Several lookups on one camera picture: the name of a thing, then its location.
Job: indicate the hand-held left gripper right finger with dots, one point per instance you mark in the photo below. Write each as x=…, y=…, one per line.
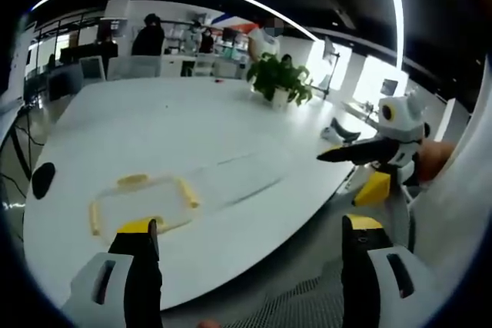
x=380, y=285

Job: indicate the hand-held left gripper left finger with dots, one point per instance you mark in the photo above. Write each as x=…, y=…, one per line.
x=115, y=289

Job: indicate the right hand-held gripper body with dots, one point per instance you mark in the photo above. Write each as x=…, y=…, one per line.
x=401, y=120

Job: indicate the person's right hand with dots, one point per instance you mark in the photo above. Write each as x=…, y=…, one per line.
x=434, y=159

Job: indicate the person's left hand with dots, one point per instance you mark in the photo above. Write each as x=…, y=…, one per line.
x=209, y=319

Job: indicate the black and white device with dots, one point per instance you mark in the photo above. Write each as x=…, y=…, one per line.
x=340, y=131

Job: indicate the clear container with yellow clips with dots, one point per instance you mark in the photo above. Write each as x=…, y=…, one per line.
x=142, y=205

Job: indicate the monitor on black stand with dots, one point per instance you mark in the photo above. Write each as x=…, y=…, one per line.
x=331, y=63

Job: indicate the potted green plant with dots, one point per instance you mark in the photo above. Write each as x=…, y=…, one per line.
x=280, y=76

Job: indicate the curved ceiling light strip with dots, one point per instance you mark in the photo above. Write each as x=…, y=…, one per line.
x=396, y=5

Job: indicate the black oval object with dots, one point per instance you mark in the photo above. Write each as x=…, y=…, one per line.
x=42, y=180

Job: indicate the white office chair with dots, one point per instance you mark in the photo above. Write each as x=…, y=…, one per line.
x=134, y=67
x=93, y=68

